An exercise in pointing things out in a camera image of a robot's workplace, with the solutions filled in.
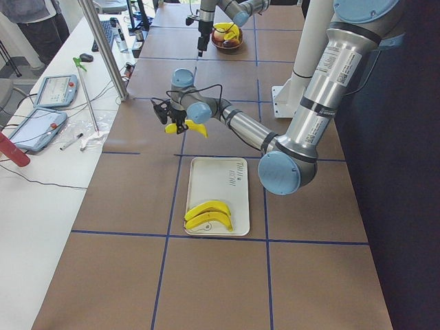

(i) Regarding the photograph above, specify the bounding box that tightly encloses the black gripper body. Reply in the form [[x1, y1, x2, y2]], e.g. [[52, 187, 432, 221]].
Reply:
[[199, 20, 210, 39], [170, 107, 187, 124]]

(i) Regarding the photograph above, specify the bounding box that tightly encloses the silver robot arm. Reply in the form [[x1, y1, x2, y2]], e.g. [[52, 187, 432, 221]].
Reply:
[[165, 1, 405, 195], [197, 0, 270, 57]]

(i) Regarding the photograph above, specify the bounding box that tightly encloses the brown wicker basket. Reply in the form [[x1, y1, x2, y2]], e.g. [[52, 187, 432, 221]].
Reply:
[[211, 29, 243, 50]]

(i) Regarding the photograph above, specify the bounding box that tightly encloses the pink white peach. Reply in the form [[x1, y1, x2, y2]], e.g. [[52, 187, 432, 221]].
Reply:
[[212, 30, 225, 43]]

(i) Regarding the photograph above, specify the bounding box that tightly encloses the small yellow banana bunch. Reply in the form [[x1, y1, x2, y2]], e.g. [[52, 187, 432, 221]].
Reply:
[[213, 22, 240, 40]]

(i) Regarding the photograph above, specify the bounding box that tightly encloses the dark red mango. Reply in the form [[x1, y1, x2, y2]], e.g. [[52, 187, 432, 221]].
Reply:
[[222, 38, 240, 49]]

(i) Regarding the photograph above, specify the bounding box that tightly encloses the metal cup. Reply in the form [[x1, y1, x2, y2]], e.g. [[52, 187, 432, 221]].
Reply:
[[134, 30, 144, 42]]

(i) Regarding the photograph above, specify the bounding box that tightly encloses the cream bear tray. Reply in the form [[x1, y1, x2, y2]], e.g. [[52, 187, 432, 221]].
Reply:
[[184, 157, 250, 236]]

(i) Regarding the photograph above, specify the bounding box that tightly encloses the thin metal rod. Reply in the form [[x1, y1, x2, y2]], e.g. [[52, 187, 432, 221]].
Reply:
[[77, 70, 100, 133]]

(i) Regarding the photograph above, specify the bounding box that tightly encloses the black keyboard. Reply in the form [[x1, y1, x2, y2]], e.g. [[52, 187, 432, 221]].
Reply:
[[91, 20, 113, 52]]

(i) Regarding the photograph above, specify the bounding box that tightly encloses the black computer mouse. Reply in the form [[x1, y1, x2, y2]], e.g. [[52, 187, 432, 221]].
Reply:
[[79, 53, 94, 63]]

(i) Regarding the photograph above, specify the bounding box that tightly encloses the green spray nozzle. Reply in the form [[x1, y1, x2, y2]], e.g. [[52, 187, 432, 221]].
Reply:
[[73, 57, 87, 72]]

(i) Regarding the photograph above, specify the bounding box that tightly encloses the teach pendant far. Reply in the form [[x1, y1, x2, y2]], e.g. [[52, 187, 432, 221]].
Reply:
[[34, 74, 78, 109]]

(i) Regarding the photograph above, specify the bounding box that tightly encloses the teach pendant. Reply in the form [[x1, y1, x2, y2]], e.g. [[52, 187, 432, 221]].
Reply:
[[9, 107, 67, 152], [34, 74, 78, 109]]

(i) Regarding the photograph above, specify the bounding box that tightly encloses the teach pendant near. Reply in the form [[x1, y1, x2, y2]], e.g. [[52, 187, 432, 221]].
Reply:
[[9, 107, 67, 152]]

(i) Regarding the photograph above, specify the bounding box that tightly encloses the red bottle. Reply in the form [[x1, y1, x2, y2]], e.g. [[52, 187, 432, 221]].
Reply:
[[0, 132, 30, 167]]

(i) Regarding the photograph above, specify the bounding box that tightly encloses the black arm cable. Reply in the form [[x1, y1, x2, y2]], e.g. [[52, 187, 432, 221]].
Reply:
[[165, 83, 223, 121]]

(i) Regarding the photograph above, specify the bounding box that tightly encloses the aluminium frame post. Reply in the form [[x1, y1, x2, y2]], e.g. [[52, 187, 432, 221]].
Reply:
[[78, 0, 129, 102]]

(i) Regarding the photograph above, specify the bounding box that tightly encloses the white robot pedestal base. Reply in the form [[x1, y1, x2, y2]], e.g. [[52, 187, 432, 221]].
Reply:
[[272, 0, 334, 118]]

